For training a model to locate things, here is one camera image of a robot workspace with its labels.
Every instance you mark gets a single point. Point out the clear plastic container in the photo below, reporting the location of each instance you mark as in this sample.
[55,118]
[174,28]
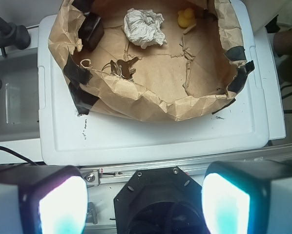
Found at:
[19,96]

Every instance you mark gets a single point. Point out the black clamp knob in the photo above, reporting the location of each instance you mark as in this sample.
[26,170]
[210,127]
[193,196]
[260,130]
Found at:
[13,35]

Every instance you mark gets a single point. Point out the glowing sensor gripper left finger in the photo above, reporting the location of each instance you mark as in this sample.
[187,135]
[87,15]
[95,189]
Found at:
[42,199]

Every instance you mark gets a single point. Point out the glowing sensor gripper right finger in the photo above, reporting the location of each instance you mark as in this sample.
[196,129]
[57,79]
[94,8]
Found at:
[248,197]

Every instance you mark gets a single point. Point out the metal corner bracket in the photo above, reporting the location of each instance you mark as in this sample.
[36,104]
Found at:
[91,214]

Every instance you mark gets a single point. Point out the aluminium extrusion rail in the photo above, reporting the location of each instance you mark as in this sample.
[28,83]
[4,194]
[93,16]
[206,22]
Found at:
[197,165]

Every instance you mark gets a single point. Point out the crumpled white paper ball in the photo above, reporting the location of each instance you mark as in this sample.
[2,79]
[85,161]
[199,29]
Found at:
[143,28]

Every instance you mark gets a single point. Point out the yellow rubber duck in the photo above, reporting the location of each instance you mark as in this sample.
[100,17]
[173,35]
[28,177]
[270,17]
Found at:
[186,17]

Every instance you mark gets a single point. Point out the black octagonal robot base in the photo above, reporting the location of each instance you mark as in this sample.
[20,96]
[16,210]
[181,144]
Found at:
[160,201]

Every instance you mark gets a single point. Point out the white plastic bin lid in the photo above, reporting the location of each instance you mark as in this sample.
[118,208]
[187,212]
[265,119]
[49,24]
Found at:
[71,138]

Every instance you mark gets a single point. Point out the dark brown block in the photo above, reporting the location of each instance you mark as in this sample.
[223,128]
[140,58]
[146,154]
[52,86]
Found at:
[91,31]

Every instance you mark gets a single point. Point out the brown paper bag tray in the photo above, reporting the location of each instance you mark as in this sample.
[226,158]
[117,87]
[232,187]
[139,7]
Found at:
[199,71]

